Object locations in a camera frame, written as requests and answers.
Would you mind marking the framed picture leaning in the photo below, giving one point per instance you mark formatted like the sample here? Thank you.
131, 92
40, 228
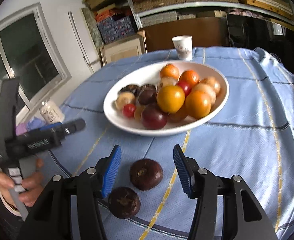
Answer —
130, 46

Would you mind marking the yellow orange citrus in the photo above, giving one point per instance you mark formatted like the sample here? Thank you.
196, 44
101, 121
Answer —
170, 99

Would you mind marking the large orange persimmon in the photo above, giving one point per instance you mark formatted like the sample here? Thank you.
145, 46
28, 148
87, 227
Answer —
198, 104

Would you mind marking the window with white frame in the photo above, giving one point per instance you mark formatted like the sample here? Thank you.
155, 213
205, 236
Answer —
28, 51

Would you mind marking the blue checked tablecloth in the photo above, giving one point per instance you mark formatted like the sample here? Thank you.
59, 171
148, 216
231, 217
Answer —
252, 136

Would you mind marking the brown wooden cabinet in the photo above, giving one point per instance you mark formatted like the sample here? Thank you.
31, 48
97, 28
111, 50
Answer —
205, 32

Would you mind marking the orange tangerine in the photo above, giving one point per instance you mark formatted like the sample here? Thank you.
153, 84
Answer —
169, 71
191, 77

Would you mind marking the tan passion fruit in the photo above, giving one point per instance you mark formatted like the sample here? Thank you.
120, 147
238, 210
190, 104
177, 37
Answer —
125, 98

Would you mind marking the orange striped fruit front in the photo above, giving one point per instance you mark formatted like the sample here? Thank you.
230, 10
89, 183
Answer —
212, 82

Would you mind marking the dark brown mangosteen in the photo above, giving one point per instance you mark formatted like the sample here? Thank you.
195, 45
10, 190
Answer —
134, 89

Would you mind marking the white beverage can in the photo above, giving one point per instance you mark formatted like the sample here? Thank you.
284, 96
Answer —
51, 112

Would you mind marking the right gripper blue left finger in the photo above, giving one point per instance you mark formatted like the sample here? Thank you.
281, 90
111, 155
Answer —
103, 175

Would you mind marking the white paper cup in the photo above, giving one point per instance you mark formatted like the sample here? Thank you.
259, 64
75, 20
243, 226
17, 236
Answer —
184, 47

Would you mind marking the red tomato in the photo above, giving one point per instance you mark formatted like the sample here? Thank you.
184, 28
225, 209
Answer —
185, 86
129, 110

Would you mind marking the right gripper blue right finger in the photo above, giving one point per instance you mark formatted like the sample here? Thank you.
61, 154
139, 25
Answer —
197, 182

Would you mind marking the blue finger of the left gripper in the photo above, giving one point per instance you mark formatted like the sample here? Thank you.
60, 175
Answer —
47, 129
60, 131

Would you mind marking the small yellow fruit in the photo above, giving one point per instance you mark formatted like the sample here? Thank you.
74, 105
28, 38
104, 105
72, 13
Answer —
137, 113

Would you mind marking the dark purple plum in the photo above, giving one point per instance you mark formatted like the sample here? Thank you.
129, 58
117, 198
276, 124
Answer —
147, 96

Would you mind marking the purple cloth pile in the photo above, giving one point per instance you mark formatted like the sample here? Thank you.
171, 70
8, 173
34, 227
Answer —
33, 123

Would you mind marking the person's left hand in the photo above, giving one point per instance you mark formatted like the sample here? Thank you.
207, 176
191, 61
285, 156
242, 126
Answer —
32, 184

